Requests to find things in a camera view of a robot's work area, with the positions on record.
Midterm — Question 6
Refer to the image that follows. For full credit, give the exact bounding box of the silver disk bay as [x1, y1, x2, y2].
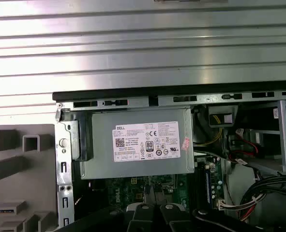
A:
[227, 99, 286, 176]

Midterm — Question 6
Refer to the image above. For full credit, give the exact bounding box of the black RAM slot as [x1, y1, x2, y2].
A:
[196, 160, 206, 208]

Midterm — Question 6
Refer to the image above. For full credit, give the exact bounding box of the black PC case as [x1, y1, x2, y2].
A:
[52, 84, 286, 232]

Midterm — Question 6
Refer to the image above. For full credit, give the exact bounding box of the yellow wire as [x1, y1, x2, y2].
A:
[193, 115, 224, 147]

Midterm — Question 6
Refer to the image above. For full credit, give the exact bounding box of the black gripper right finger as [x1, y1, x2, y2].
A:
[159, 203, 241, 232]

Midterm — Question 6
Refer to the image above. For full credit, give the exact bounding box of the blue RAM slot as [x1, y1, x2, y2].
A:
[205, 166, 212, 205]

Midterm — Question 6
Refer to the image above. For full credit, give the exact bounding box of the black wire bundle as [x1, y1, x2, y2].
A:
[238, 175, 286, 232]

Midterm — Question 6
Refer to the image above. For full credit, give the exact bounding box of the green motherboard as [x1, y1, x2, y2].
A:
[104, 154, 227, 213]

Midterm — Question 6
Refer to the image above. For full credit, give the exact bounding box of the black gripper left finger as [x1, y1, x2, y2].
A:
[58, 203, 159, 232]

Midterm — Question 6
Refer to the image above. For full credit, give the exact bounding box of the grey power supply unit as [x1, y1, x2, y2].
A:
[71, 107, 196, 181]

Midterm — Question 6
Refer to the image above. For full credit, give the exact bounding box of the grey parts rack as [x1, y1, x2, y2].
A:
[0, 123, 59, 232]

